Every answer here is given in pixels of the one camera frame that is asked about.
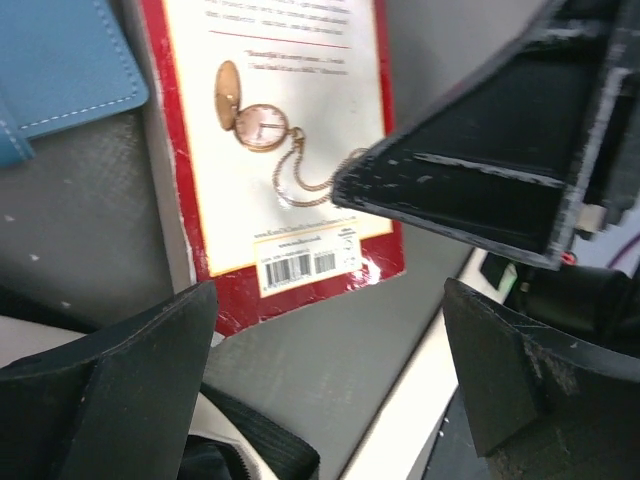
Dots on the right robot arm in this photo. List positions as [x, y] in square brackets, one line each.
[594, 303]

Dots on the red cream book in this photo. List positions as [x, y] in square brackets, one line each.
[254, 107]

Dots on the blue wallet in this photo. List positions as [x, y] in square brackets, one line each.
[63, 64]

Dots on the cream canvas backpack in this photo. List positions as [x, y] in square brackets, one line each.
[226, 438]

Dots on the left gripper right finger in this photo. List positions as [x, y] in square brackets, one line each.
[541, 404]

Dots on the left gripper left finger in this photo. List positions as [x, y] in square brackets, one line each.
[114, 404]

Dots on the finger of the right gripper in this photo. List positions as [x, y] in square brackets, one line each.
[509, 158]

